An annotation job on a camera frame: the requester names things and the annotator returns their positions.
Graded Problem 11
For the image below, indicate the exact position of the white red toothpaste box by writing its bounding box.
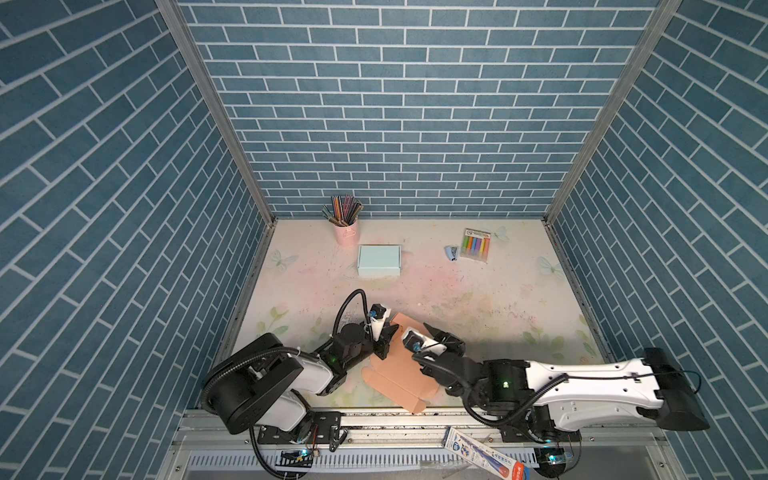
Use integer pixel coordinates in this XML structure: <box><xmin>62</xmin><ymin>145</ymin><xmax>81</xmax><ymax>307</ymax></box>
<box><xmin>443</xmin><ymin>427</ymin><xmax>529</xmax><ymax>480</ymax></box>

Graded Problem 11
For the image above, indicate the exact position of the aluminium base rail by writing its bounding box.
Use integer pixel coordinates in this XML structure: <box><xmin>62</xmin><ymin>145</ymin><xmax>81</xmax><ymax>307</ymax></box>
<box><xmin>158</xmin><ymin>407</ymin><xmax>685</xmax><ymax>479</ymax></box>

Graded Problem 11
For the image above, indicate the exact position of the pink paper box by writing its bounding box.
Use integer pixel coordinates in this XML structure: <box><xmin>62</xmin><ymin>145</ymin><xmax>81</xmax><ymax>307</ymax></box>
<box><xmin>361</xmin><ymin>313</ymin><xmax>440</xmax><ymax>414</ymax></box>

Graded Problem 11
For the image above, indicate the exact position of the pink pencil cup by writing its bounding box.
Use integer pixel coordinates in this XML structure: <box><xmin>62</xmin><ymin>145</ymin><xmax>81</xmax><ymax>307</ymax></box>
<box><xmin>334</xmin><ymin>221</ymin><xmax>360</xmax><ymax>247</ymax></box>

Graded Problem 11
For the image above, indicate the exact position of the left green circuit board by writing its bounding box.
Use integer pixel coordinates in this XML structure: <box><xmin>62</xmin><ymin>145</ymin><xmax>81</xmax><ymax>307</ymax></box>
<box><xmin>276</xmin><ymin>449</ymin><xmax>315</xmax><ymax>469</ymax></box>

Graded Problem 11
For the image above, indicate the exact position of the bundle of coloured pencils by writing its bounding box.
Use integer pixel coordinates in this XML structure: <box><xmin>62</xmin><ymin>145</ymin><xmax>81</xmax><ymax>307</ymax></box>
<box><xmin>321</xmin><ymin>195</ymin><xmax>364</xmax><ymax>227</ymax></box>

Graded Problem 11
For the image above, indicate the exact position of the right green circuit board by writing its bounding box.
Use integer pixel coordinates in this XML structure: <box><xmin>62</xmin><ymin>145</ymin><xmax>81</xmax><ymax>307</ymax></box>
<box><xmin>534</xmin><ymin>448</ymin><xmax>568</xmax><ymax>479</ymax></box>

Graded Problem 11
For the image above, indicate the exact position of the mint green paper box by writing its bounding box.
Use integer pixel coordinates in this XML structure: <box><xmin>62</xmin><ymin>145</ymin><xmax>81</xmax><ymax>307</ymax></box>
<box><xmin>357</xmin><ymin>244</ymin><xmax>402</xmax><ymax>278</ymax></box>

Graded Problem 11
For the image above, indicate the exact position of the green circuit board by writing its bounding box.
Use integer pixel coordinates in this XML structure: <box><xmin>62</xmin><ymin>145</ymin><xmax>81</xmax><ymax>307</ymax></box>
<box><xmin>534</xmin><ymin>448</ymin><xmax>568</xmax><ymax>479</ymax></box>
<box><xmin>276</xmin><ymin>449</ymin><xmax>315</xmax><ymax>469</ymax></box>

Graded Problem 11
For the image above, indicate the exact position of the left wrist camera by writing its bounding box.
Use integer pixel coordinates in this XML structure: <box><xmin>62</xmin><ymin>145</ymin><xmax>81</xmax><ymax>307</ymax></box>
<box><xmin>368</xmin><ymin>304</ymin><xmax>391</xmax><ymax>341</ymax></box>

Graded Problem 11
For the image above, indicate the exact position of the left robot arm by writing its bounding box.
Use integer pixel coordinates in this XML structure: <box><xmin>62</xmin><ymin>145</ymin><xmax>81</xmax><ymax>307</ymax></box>
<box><xmin>201</xmin><ymin>289</ymin><xmax>399</xmax><ymax>442</ymax></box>

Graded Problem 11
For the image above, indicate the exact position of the clear case of markers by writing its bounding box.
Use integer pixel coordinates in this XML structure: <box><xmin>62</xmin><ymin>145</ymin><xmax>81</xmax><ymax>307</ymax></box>
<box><xmin>459</xmin><ymin>228</ymin><xmax>491</xmax><ymax>262</ymax></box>

